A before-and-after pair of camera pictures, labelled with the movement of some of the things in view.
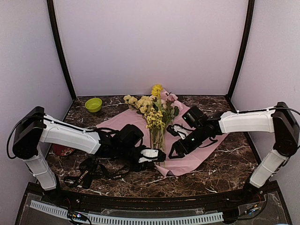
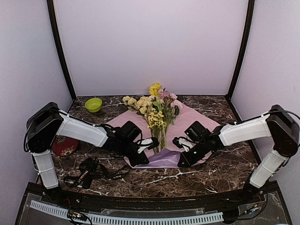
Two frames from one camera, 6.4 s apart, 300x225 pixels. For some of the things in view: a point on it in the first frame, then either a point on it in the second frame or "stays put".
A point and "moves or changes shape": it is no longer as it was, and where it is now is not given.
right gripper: x=179 y=150 -> x=189 y=162
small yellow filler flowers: x=155 y=123 stays put
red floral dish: x=61 y=151 stays put
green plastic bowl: x=93 y=104 stays put
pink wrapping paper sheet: x=178 y=144 moves or changes shape
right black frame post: x=250 y=20 stays put
